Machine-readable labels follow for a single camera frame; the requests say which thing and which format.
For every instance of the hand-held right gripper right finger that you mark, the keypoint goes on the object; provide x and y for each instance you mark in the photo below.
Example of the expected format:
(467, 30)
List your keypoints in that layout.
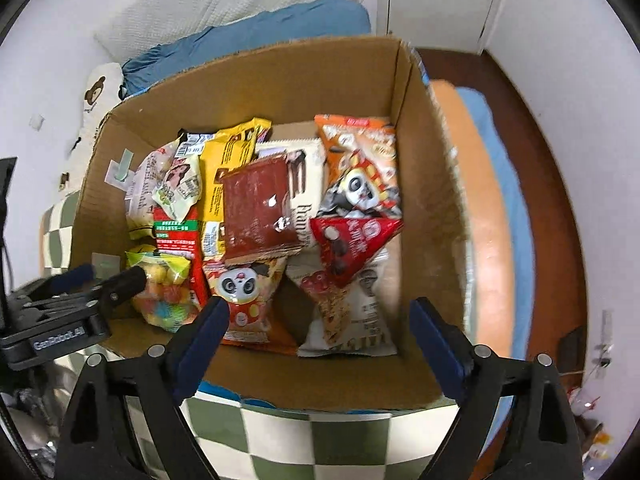
(435, 345)

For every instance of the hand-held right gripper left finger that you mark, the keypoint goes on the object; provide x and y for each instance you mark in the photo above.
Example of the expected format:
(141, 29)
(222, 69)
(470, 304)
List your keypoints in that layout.
(205, 340)

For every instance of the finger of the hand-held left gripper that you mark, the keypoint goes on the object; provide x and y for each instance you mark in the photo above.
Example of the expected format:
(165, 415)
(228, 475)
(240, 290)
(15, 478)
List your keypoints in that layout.
(122, 285)
(70, 277)

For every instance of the clear colourful candy bag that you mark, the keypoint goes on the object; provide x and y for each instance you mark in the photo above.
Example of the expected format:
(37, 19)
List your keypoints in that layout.
(165, 300)

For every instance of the yellow red panda snack bag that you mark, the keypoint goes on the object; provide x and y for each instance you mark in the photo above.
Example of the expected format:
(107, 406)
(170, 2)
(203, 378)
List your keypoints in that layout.
(245, 310)

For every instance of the red green snack packet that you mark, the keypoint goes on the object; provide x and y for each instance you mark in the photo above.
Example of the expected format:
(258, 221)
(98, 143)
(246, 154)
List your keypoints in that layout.
(175, 232)

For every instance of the brown cardboard box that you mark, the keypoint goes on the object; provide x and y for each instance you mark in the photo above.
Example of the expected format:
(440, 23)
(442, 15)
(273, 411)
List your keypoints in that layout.
(300, 85)

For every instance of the white cookie snack packet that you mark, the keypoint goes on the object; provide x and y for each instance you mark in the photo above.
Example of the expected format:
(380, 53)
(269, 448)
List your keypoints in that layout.
(360, 310)

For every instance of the pale yellow snack packet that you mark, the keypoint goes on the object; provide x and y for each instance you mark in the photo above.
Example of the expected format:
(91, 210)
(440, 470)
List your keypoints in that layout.
(142, 195)

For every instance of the dark monitor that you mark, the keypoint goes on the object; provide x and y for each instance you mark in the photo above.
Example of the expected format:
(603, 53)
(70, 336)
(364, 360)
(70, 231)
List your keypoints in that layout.
(6, 210)

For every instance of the small green white packet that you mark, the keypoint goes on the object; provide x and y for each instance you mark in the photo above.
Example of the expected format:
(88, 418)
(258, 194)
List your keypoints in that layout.
(180, 185)

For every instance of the red triangular snack packet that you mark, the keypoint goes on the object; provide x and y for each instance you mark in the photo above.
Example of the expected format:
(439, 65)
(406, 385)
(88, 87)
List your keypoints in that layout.
(350, 245)

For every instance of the brown snack packet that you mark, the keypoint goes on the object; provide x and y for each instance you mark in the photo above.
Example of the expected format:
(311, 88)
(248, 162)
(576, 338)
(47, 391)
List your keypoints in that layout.
(250, 210)

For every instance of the dark small box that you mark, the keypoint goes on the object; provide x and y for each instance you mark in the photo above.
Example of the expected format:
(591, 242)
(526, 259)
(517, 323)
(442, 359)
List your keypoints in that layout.
(572, 352)

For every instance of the green white checkered blanket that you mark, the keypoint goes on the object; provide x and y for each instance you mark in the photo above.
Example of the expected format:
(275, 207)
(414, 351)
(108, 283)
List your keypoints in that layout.
(300, 450)

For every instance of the black silver snack packet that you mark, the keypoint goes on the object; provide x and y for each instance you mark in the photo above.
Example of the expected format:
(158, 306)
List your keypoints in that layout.
(192, 142)

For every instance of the orange mattress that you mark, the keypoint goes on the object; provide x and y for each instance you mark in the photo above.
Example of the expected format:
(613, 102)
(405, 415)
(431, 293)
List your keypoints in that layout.
(475, 185)

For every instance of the white chocolate stick packet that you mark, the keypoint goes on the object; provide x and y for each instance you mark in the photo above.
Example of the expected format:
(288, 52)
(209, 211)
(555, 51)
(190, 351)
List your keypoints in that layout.
(310, 195)

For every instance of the bear print cushion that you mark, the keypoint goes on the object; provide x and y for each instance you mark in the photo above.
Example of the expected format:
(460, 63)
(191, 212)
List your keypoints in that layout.
(95, 100)

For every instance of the orange panda snack bag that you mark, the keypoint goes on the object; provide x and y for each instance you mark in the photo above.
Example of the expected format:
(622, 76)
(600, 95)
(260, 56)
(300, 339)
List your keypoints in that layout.
(360, 160)

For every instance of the white pillow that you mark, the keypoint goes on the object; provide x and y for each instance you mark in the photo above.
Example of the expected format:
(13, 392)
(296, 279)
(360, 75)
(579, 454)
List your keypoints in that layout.
(200, 0)

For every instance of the blue pillow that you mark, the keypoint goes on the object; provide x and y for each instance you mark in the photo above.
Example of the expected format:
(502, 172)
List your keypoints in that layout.
(275, 25)

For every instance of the white wardrobe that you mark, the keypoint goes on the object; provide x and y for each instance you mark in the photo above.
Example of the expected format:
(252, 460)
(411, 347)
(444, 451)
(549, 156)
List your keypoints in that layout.
(440, 0)

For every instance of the white wall socket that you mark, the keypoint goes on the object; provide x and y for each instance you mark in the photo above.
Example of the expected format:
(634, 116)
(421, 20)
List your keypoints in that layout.
(37, 122)

